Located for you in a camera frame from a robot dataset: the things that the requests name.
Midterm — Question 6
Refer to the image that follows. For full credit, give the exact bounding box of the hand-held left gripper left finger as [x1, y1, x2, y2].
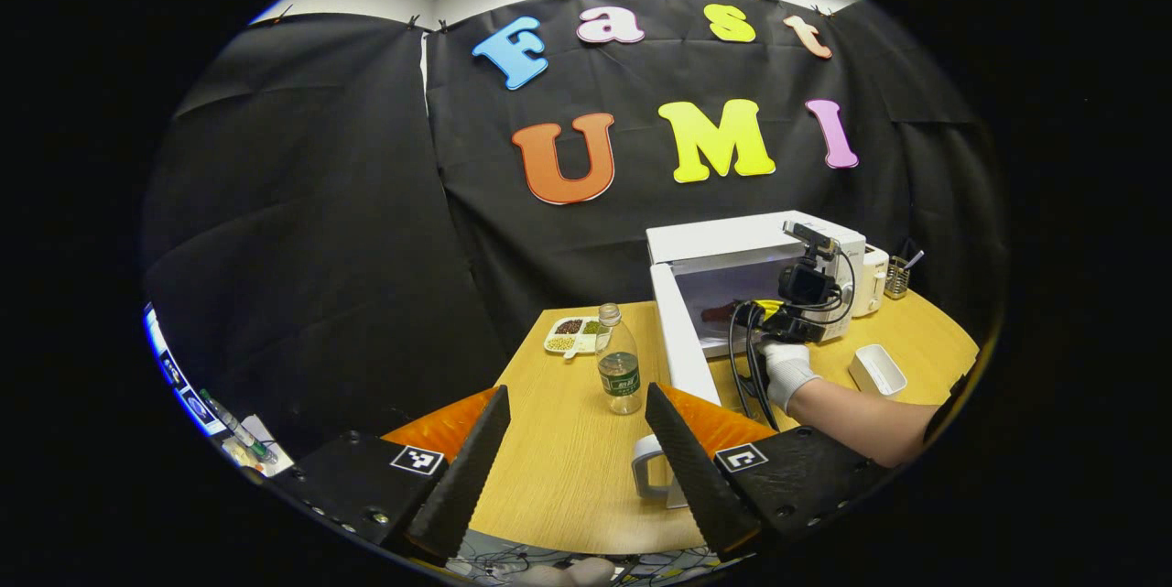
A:
[273, 384, 512, 567]

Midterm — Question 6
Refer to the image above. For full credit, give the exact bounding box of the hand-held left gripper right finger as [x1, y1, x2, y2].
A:
[645, 381, 896, 562]

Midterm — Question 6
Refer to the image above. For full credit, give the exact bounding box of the brown meat piece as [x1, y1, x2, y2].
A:
[700, 299, 761, 324]

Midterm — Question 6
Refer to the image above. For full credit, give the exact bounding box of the white microwave oven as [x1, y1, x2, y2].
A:
[632, 210, 866, 510]

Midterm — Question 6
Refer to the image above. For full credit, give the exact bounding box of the white toaster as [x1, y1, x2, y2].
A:
[852, 245, 889, 318]

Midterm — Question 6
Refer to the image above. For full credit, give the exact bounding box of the white rectangular tray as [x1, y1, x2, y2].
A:
[847, 344, 907, 397]

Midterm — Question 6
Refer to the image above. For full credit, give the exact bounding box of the clear plastic water bottle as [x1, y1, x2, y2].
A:
[595, 303, 644, 416]

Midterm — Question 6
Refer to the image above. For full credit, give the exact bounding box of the divided tray of beans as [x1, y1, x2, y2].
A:
[544, 316, 602, 359]

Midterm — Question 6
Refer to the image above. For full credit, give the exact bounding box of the green marker pen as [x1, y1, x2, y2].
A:
[199, 389, 277, 465]

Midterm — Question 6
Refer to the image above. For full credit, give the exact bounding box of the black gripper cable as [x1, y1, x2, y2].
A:
[728, 301, 781, 434]

